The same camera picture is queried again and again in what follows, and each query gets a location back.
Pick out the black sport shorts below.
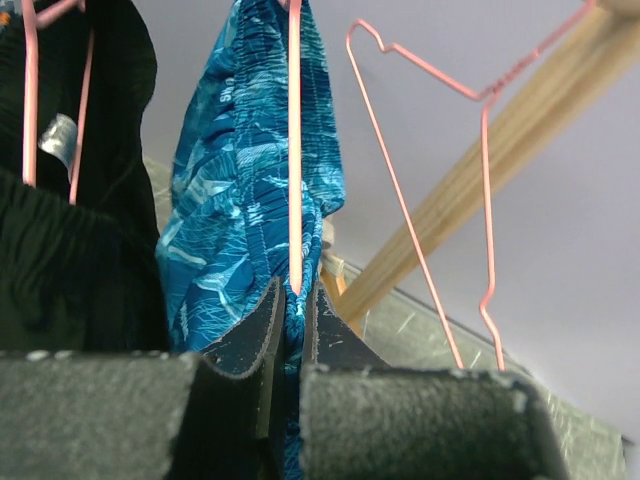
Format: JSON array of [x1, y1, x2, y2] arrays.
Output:
[[1, 1, 169, 352]]

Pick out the blue shark print shorts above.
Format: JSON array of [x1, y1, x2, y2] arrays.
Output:
[[156, 1, 346, 479]]

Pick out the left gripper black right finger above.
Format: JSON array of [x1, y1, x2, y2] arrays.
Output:
[[299, 285, 568, 479]]

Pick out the pink wire hanger front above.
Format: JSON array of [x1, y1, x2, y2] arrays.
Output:
[[280, 0, 303, 295]]

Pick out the empty pink wire hanger rear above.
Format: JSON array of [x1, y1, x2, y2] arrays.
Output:
[[345, 1, 586, 368]]

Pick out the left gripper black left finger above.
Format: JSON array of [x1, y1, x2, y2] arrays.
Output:
[[1, 279, 285, 479]]

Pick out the wooden clothes rack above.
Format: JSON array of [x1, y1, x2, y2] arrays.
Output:
[[334, 1, 639, 339]]

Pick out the pink wire hanger with black shorts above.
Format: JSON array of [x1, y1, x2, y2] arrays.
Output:
[[20, 1, 95, 204]]

